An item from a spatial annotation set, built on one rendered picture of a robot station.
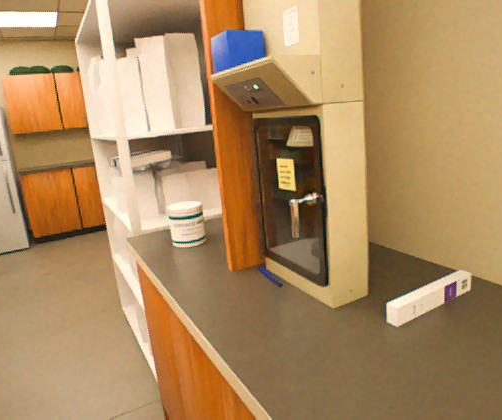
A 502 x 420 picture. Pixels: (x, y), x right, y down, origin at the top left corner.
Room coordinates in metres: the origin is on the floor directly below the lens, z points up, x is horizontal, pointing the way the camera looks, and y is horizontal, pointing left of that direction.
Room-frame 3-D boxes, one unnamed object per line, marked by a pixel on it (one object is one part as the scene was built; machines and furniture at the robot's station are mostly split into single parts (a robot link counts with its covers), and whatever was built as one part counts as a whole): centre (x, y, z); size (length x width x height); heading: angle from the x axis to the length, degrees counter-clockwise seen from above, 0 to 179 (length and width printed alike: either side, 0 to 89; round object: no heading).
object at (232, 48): (1.05, 0.02, 1.56); 0.10 x 0.10 x 0.09; 28
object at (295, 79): (0.96, -0.02, 1.46); 0.32 x 0.12 x 0.10; 28
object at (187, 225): (1.47, 0.28, 1.02); 0.13 x 0.13 x 0.15
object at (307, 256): (0.98, -0.07, 1.19); 0.30 x 0.01 x 0.40; 27
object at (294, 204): (0.87, -0.09, 1.17); 0.05 x 0.03 x 0.10; 117
